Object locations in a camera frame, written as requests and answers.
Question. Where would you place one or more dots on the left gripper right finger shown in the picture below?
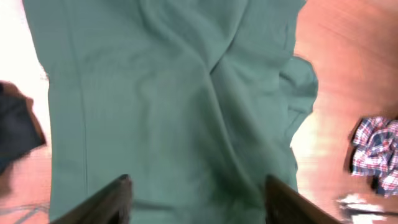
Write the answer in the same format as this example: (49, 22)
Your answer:
(286, 206)

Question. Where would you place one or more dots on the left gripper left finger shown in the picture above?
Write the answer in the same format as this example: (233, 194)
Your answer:
(111, 205)

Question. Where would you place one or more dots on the green shirt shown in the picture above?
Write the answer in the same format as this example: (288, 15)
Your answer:
(196, 100)

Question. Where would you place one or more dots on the red blue plaid shirt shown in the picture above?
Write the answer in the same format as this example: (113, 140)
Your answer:
(375, 153)

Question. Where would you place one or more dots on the black folded garment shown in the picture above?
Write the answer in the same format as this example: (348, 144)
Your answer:
(20, 129)

